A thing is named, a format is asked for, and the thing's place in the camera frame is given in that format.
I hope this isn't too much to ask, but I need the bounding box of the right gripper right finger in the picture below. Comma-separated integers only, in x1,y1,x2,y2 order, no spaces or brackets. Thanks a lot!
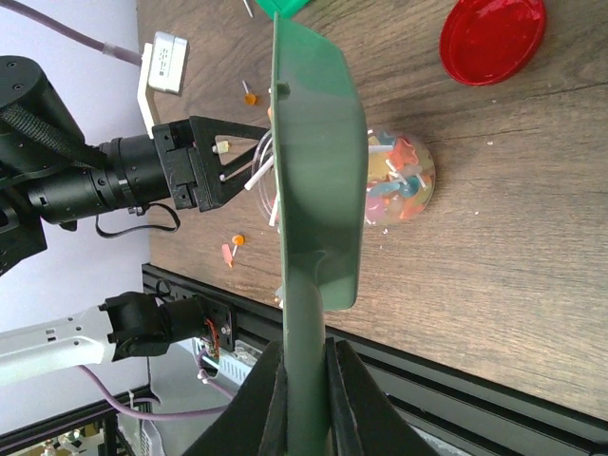
325,338,437,456

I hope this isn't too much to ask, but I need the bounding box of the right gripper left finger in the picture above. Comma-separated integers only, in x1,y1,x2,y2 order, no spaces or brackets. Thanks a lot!
185,342,287,456

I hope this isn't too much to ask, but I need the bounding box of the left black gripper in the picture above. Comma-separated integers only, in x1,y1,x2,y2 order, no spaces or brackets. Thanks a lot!
152,116,268,212

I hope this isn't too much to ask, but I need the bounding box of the green slotted scoop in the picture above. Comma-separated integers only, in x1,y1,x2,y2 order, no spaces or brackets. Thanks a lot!
271,16,369,455

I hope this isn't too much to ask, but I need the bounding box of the green double candy bin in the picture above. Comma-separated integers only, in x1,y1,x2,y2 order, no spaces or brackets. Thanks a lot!
256,0,310,19

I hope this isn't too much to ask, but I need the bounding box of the clear plastic jar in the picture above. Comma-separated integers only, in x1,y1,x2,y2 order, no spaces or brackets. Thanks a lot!
244,128,436,227

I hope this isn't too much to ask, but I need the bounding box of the red jar lid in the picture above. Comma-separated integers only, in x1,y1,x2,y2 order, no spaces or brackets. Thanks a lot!
439,0,547,86

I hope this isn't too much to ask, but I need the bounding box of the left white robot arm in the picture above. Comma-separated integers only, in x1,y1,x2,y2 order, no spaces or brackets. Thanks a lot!
1,56,264,384

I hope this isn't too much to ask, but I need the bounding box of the spilled small orange lollipop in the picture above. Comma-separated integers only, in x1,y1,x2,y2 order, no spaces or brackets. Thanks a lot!
241,80,257,105

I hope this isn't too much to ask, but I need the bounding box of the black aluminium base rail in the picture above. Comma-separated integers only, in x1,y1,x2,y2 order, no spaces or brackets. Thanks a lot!
142,264,607,455

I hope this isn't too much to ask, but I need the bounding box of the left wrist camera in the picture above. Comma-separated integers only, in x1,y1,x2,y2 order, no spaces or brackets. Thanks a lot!
137,31,189,139

